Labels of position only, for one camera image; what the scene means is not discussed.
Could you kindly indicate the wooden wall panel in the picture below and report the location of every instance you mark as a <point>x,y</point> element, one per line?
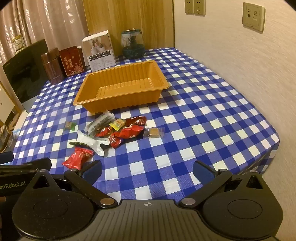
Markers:
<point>154,18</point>

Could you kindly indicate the beige power socket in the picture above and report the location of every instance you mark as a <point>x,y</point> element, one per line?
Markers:
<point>200,7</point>
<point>189,7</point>

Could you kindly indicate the red chinese tea tin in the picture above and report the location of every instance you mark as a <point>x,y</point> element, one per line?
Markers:
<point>72,60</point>

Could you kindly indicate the orange plastic tray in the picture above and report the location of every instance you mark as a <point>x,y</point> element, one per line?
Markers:
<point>122,86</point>

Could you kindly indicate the beige network wall plate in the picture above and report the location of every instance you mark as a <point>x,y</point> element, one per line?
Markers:
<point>253,16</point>

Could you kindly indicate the white bone-shaped snack packet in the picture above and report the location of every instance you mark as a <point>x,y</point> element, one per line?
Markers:
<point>91,143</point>

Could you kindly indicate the beige curtain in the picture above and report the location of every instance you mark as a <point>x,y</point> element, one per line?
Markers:
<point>61,24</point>

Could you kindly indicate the left beige power socket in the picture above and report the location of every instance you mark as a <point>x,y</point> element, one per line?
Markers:
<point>189,7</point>

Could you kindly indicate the clear brown candy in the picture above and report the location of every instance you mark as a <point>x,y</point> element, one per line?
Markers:
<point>154,132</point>

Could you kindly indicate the dark red snack packet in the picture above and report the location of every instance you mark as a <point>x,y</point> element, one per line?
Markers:
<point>136,120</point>

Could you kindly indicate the right beige power socket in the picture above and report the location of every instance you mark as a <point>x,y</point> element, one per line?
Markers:
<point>200,7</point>

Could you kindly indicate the blue white checkered tablecloth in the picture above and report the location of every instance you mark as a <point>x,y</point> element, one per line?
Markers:
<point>204,119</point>

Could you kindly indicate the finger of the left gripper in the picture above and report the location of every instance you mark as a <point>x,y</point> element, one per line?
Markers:
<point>44,163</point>
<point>6,157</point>

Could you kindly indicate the black monitor screen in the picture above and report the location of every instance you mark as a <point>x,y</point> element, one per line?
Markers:
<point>25,71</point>

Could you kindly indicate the green small candy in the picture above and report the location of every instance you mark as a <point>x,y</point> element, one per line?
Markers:
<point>69,125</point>

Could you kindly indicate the red candy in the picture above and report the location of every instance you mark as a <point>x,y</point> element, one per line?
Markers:
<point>105,132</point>

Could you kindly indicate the green glass jar humidifier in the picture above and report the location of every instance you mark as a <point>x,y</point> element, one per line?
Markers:
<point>132,43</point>

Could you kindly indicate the white product box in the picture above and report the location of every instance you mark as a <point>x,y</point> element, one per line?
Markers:
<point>98,50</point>

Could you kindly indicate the yellow candy packet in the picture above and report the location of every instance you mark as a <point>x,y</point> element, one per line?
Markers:
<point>117,124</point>

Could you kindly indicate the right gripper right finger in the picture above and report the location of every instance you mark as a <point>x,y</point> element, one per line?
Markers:
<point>211,180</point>

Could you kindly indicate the glass jar by curtain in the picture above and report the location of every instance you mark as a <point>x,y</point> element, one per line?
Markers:
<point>18,43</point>

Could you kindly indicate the bright red snack packet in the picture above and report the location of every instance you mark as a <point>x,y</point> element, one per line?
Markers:
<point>128,132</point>

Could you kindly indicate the grey striped snack packet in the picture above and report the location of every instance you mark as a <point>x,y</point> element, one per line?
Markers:
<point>98,124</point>

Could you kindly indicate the white cutout stand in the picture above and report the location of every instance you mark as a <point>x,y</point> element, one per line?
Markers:
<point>6,105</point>

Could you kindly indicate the brown cylindrical canister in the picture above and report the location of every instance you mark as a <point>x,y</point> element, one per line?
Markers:
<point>53,66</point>

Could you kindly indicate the small red candy packet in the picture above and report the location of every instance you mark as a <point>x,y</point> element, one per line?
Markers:
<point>115,141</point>

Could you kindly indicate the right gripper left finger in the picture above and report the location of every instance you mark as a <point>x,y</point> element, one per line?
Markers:
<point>82,181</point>

